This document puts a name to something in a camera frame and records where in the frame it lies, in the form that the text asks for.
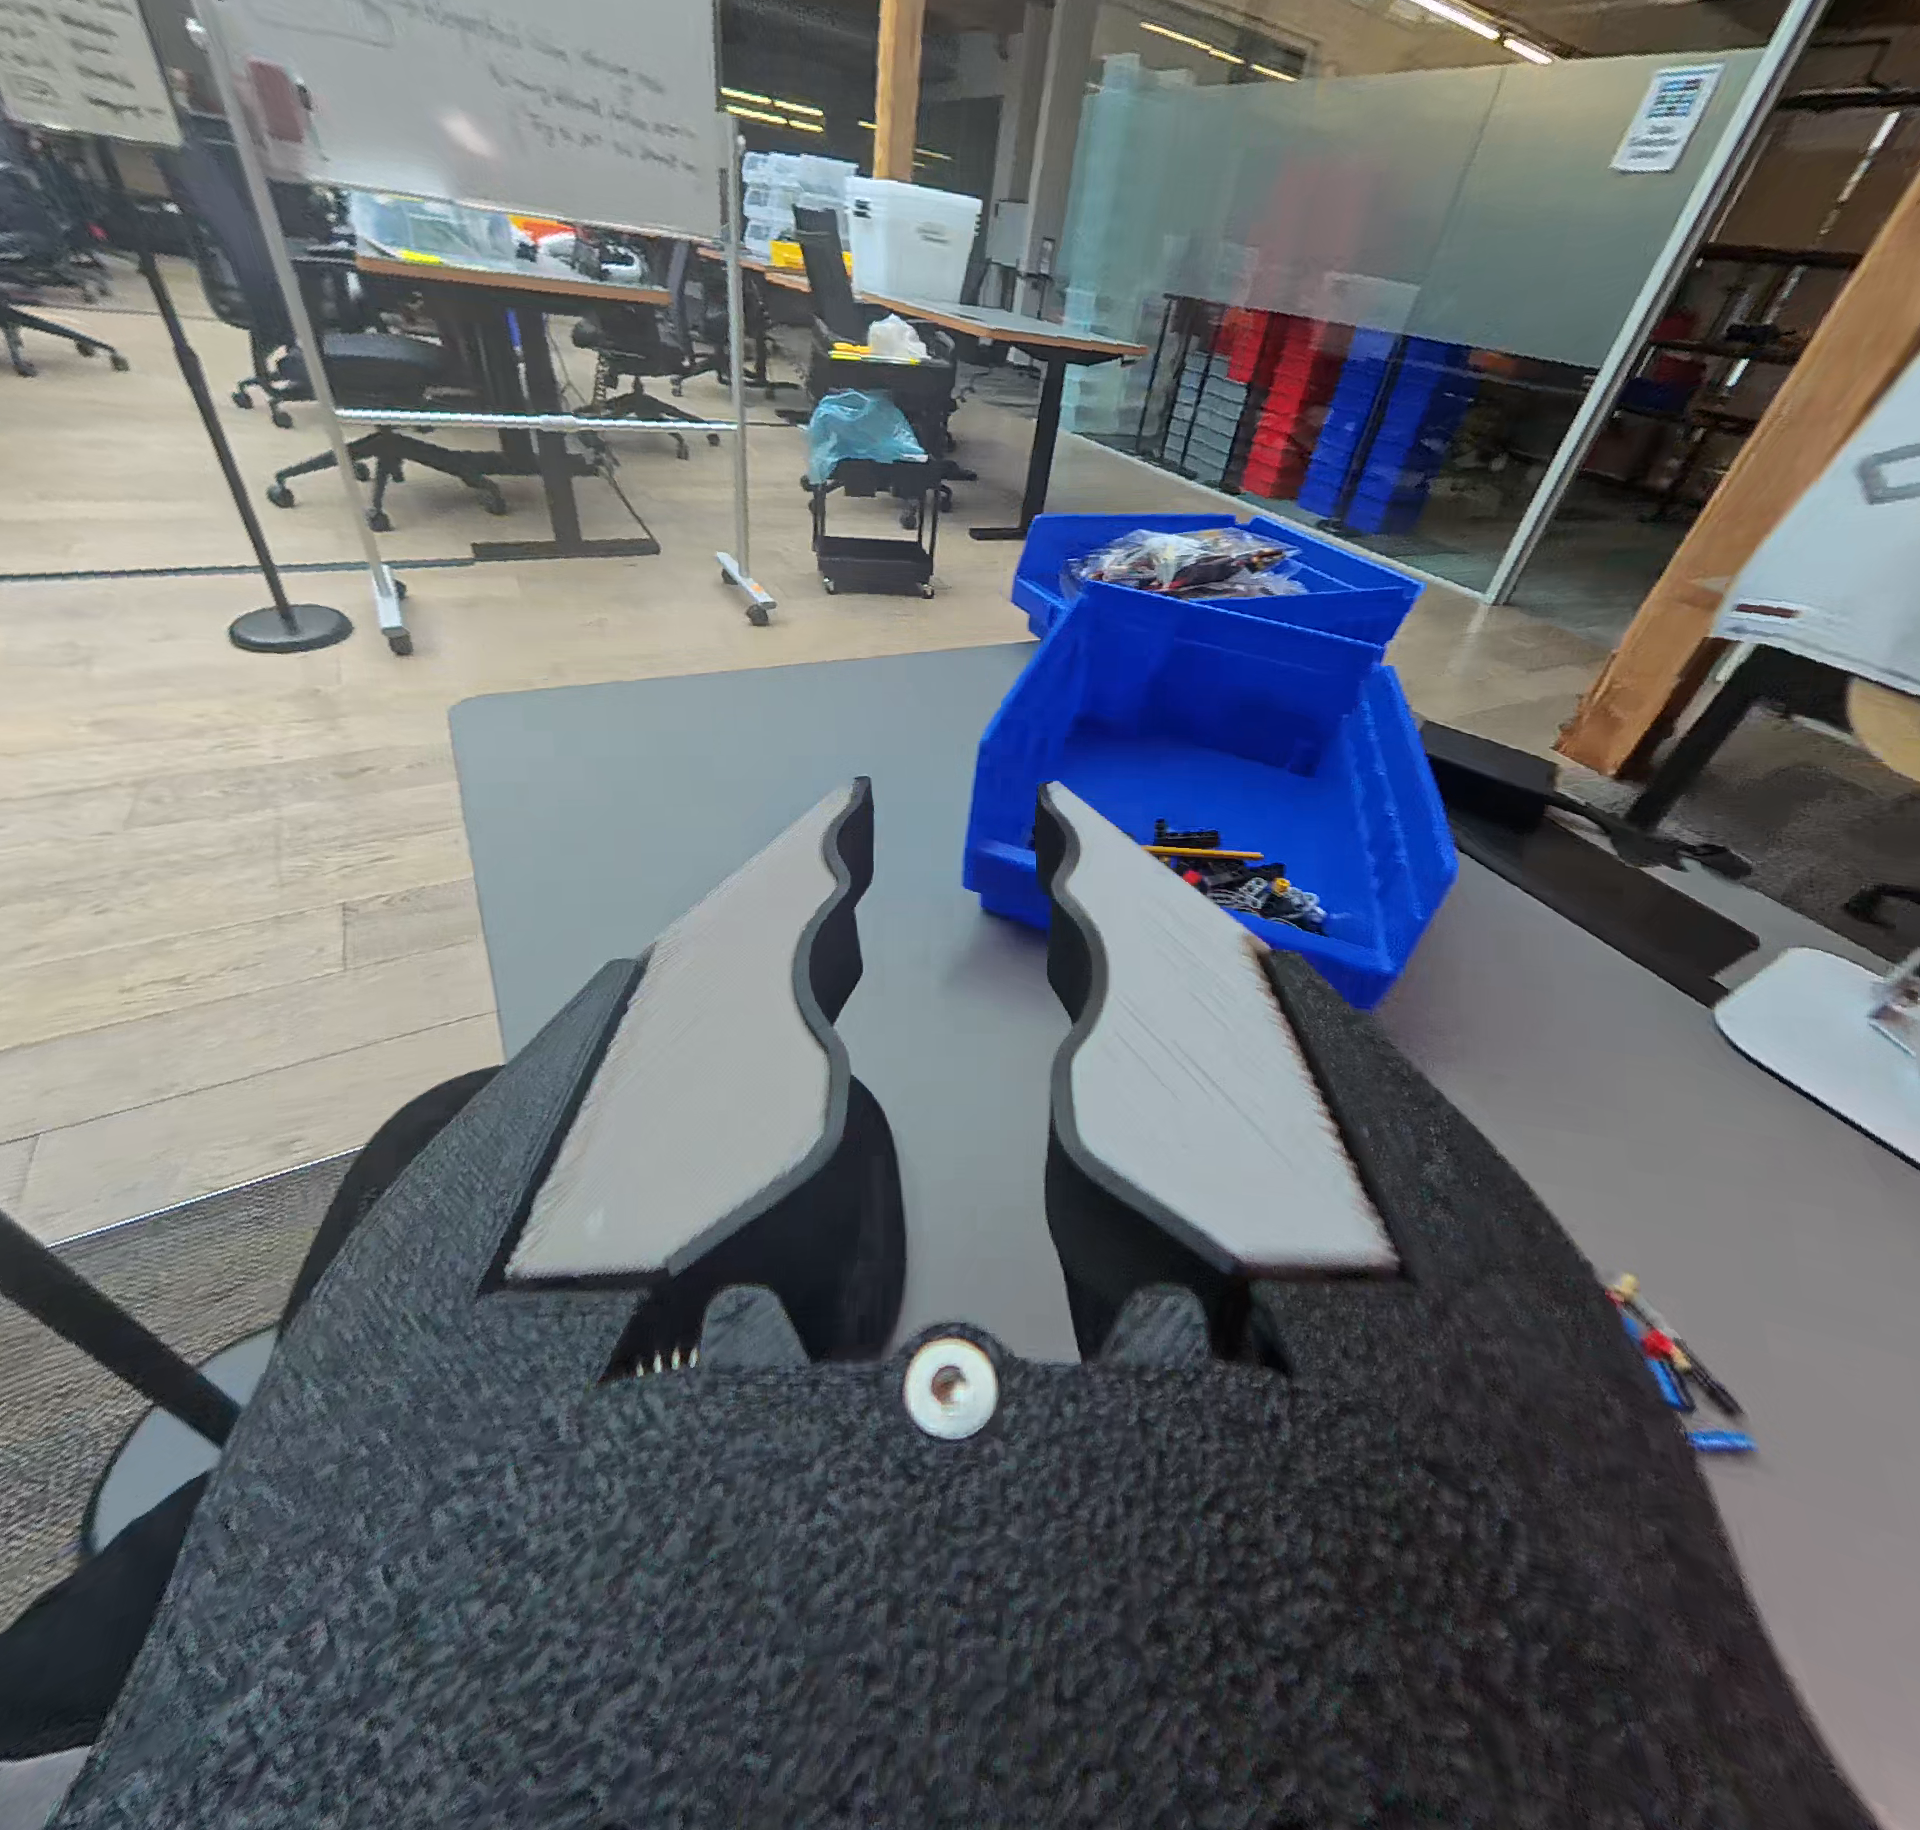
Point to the round-base floor stand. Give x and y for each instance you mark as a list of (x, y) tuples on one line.
[(290, 627), (165, 1470)]

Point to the black power adapter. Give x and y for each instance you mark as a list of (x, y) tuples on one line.
[(1485, 777)]

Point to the slanted wooden beam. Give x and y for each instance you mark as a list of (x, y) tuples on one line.
[(1740, 540)]

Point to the grey desk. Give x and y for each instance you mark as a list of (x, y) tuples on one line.
[(675, 810)]

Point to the small whiteboard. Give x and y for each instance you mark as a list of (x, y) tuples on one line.
[(75, 14)]

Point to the large wheeled whiteboard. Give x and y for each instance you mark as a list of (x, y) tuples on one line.
[(451, 60)]

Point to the wooden pillar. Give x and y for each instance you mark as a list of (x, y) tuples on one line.
[(900, 45)]

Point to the pile of colourful toy pins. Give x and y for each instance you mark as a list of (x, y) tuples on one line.
[(1659, 1351)]

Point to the heap of loose toy bricks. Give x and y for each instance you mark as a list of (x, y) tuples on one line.
[(1245, 884)]

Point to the white book stand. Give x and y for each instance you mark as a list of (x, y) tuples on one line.
[(1814, 1034)]

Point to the stack of clear storage boxes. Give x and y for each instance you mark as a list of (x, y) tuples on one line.
[(789, 202)]

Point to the white cooler box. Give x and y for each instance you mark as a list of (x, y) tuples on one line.
[(914, 241)]

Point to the grey floor mat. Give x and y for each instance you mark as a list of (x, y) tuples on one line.
[(181, 1261)]

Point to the black utility cart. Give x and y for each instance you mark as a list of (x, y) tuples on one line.
[(878, 562)]

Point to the paper sign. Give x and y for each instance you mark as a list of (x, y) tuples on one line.
[(1668, 117)]

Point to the clear bag of toy bricks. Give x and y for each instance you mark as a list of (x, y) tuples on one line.
[(1185, 562)]

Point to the rack of red blue bins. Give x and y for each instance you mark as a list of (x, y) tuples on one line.
[(1350, 420)]

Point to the blue plastic bag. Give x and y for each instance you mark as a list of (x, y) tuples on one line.
[(863, 434)]

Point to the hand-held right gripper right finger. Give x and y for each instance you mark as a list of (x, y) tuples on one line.
[(1201, 1081)]

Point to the large blue storage bin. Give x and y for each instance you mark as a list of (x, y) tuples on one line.
[(1034, 824)]

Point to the dark storage shelving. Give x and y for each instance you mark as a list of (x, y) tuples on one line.
[(1770, 254)]

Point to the wooden-top office desk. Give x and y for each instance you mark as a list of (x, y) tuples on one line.
[(1021, 326), (510, 274)]

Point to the small blue storage bin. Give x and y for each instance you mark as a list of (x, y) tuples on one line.
[(1170, 661)]

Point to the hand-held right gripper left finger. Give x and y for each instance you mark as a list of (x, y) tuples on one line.
[(691, 1081)]

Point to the ceiling light strip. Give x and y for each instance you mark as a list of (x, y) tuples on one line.
[(1441, 9)]

